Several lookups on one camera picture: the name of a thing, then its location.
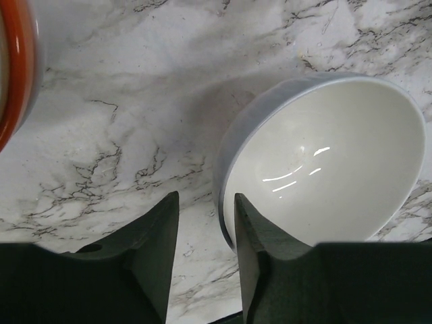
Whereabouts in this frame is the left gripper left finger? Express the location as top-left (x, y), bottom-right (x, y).
top-left (1, 192), bottom-right (179, 323)

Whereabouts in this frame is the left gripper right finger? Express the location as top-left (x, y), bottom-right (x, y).
top-left (235, 194), bottom-right (431, 323)

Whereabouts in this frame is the white bowl grey outside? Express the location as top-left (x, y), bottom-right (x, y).
top-left (213, 72), bottom-right (427, 250)

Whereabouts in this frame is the white orange striped bowl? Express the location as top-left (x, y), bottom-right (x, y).
top-left (1, 1), bottom-right (46, 149)

